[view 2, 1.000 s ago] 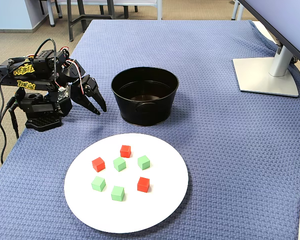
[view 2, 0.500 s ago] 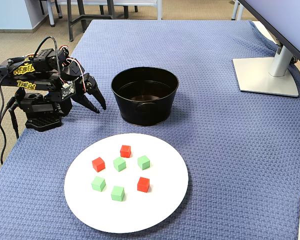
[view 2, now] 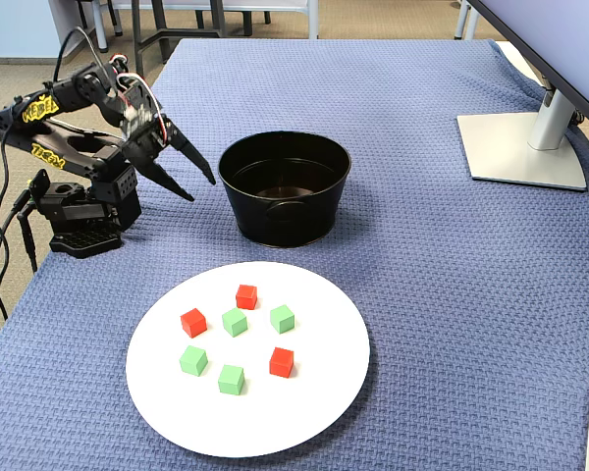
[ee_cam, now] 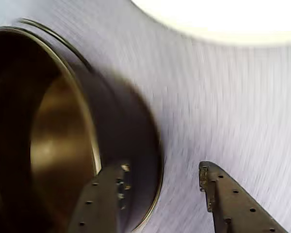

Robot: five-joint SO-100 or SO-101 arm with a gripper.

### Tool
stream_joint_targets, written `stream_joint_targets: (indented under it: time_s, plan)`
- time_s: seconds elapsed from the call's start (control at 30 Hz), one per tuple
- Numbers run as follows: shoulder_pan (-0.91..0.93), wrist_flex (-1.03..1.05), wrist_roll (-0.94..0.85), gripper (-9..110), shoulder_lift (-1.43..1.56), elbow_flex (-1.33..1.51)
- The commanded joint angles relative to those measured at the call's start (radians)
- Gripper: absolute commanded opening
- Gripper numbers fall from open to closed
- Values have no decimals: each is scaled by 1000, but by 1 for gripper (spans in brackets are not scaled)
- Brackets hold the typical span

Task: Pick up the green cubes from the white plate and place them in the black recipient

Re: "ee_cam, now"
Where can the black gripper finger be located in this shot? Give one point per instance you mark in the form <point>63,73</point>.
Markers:
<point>99,201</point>
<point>232,206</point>

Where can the white round plate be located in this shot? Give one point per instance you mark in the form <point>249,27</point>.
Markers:
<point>220,14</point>

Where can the black metal bucket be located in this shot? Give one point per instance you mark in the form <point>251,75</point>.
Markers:
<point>51,121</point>

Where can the blue woven tablecloth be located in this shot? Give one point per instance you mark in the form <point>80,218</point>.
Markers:
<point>208,109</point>

